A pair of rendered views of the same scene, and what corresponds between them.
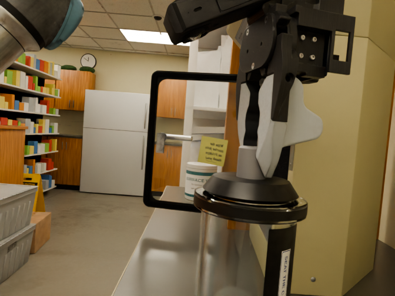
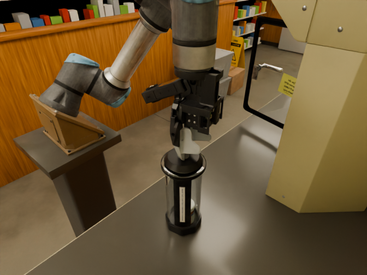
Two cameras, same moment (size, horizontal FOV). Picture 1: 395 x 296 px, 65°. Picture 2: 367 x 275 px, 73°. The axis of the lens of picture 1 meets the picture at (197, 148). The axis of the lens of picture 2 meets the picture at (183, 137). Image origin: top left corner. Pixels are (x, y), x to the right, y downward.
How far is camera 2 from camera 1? 49 cm
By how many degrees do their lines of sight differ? 52
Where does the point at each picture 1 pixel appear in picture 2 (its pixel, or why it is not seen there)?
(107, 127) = not seen: outside the picture
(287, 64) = (171, 129)
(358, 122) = (336, 120)
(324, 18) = (193, 110)
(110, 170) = not seen: hidden behind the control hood
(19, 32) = (152, 29)
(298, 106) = (188, 140)
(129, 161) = not seen: hidden behind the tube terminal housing
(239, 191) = (166, 162)
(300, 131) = (189, 150)
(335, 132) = (315, 122)
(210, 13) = (153, 99)
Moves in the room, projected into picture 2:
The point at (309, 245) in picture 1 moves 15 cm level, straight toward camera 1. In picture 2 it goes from (284, 179) to (241, 196)
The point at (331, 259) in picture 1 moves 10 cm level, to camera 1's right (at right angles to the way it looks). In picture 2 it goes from (296, 192) to (333, 213)
